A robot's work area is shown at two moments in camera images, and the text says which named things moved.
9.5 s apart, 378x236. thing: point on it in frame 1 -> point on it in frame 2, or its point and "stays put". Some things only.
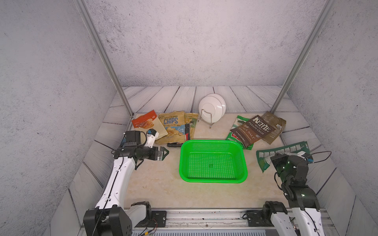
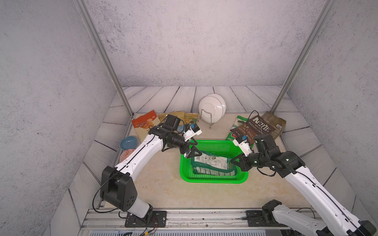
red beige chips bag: [148, 121] stays put
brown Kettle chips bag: [250, 132] stays put
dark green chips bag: [264, 157] -> [213, 163]
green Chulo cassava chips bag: [238, 121] stays put
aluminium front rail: [206, 219] stays put
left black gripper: [160, 156] -> [183, 150]
